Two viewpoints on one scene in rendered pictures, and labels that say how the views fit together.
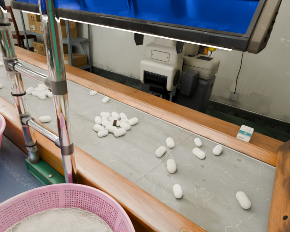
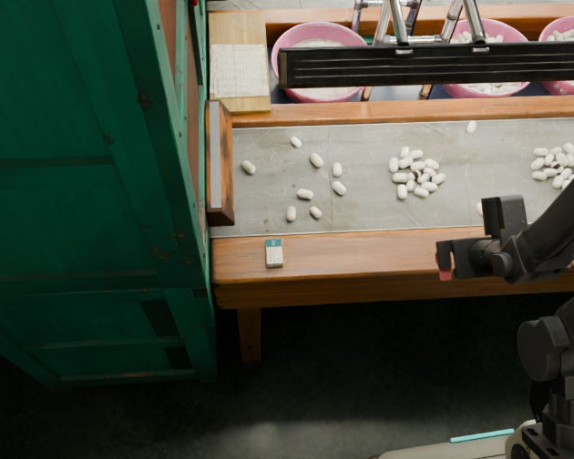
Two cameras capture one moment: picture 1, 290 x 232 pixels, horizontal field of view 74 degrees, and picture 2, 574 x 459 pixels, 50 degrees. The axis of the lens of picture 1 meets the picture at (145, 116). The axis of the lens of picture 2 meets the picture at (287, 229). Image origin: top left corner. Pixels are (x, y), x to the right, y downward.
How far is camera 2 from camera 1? 1.47 m
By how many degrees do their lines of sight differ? 82
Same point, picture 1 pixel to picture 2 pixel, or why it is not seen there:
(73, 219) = (338, 90)
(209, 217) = (265, 142)
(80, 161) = (374, 107)
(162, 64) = not seen: hidden behind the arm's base
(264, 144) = (247, 252)
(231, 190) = (260, 176)
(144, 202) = (307, 112)
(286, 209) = (226, 126)
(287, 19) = not seen: outside the picture
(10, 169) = not seen: hidden behind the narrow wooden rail
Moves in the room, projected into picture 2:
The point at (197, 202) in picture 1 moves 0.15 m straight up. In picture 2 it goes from (278, 147) to (280, 109)
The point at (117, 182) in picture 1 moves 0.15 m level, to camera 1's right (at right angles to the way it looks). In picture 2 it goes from (334, 112) to (286, 140)
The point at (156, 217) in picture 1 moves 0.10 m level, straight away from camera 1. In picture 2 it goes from (293, 109) to (312, 139)
